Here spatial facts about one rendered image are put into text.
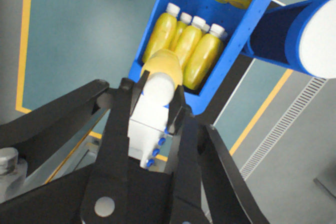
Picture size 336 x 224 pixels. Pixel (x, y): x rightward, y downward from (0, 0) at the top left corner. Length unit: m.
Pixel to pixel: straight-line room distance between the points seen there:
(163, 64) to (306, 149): 2.51
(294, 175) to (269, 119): 0.97
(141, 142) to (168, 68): 0.70
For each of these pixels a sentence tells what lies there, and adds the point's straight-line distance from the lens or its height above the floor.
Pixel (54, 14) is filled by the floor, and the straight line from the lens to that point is 1.95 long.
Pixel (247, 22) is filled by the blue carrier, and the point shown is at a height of 1.21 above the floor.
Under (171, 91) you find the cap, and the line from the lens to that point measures 0.20.
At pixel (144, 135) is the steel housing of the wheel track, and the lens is 0.87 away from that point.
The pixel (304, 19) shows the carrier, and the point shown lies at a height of 1.01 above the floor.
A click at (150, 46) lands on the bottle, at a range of 0.55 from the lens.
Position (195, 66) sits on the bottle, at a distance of 0.51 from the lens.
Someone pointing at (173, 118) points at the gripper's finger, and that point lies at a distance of 0.15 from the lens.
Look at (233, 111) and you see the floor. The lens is 1.95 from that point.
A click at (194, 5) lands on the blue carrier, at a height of 0.96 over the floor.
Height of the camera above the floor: 1.63
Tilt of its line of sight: 68 degrees down
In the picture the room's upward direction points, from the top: 177 degrees counter-clockwise
